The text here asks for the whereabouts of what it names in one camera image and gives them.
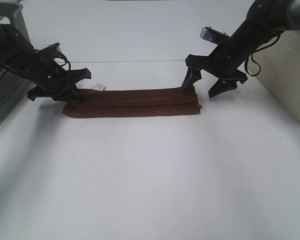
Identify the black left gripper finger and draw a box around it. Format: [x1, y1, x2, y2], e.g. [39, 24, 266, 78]
[67, 84, 83, 102]

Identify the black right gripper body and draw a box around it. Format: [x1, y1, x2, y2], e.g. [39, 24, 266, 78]
[185, 42, 248, 84]

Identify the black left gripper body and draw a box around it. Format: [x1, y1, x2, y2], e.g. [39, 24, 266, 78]
[26, 63, 92, 102]

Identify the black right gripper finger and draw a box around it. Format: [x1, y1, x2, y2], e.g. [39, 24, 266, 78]
[208, 79, 238, 98]
[181, 66, 202, 91]

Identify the brown towel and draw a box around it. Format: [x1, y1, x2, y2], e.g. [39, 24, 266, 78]
[62, 87, 202, 118]

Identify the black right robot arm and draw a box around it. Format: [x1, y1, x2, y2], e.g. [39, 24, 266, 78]
[181, 0, 300, 98]

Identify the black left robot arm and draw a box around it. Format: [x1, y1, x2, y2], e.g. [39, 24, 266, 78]
[0, 24, 92, 102]

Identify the grey perforated plastic basket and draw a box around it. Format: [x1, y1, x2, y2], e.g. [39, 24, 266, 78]
[0, 0, 31, 124]

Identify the beige storage box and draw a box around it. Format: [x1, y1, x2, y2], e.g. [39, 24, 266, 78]
[253, 31, 300, 122]

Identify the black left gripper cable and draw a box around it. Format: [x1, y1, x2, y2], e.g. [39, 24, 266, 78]
[52, 53, 72, 73]

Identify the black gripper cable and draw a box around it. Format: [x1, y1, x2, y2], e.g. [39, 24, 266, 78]
[52, 53, 72, 73]
[244, 32, 282, 76]

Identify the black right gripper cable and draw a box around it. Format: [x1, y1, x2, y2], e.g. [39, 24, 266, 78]
[244, 32, 282, 76]

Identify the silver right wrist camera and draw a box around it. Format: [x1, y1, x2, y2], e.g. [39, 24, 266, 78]
[200, 26, 230, 45]

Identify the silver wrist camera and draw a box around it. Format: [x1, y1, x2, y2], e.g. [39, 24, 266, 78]
[35, 42, 66, 61]
[200, 26, 230, 45]

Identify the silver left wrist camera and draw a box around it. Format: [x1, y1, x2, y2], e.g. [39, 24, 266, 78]
[35, 42, 66, 61]

